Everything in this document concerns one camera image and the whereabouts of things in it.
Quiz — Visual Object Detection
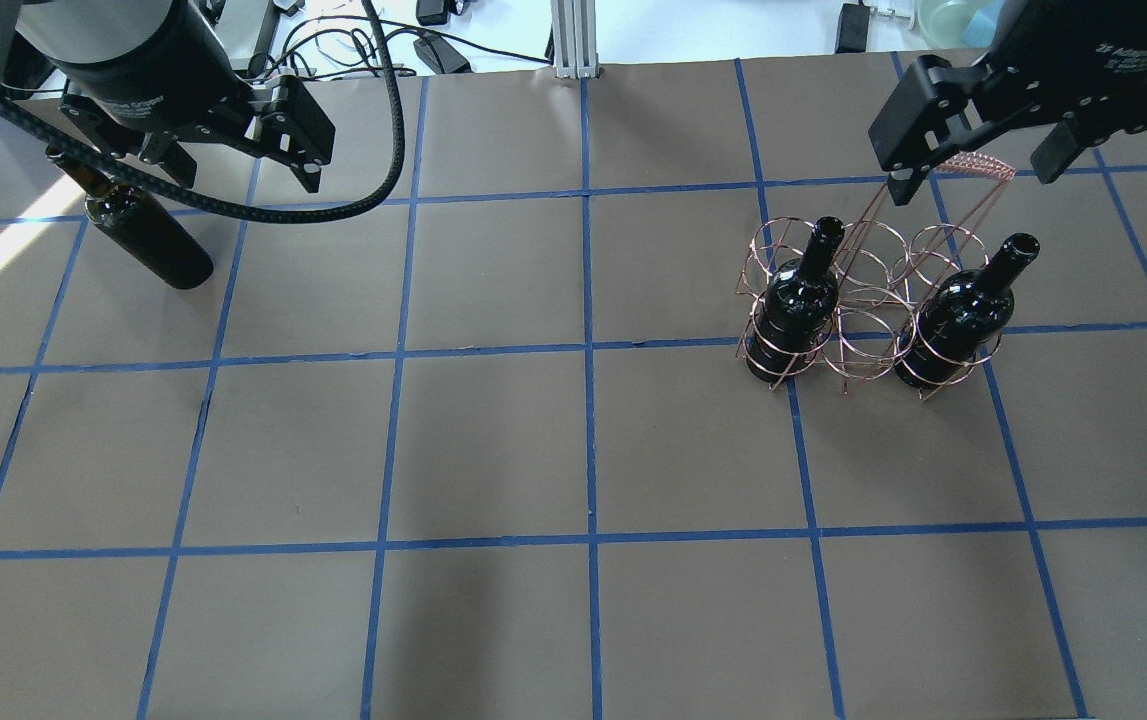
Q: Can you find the black power brick left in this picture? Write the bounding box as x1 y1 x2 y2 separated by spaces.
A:
413 36 473 76

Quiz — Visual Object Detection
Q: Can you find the black power adapter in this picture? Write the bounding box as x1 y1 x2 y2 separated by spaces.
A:
833 1 871 55

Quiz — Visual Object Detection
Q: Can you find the green glass bowl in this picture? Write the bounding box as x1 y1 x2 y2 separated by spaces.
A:
913 1 997 49

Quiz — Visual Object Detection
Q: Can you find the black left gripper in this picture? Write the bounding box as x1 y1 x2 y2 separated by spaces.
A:
21 1 336 193

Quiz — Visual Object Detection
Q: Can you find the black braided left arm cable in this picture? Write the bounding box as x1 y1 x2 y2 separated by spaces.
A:
0 0 406 224

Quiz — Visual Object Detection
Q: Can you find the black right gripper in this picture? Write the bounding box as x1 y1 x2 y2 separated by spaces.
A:
867 1 1147 206

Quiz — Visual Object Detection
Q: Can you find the dark wine bottle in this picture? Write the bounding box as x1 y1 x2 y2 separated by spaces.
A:
743 217 846 386
894 233 1040 391
44 144 214 290

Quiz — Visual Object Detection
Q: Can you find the blue foam cube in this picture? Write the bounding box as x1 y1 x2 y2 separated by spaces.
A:
962 0 1004 37

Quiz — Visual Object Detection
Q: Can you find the copper wire wine basket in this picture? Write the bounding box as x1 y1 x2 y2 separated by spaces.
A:
736 152 1015 398

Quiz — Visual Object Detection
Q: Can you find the aluminium frame post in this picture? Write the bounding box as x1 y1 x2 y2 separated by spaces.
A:
551 0 601 79

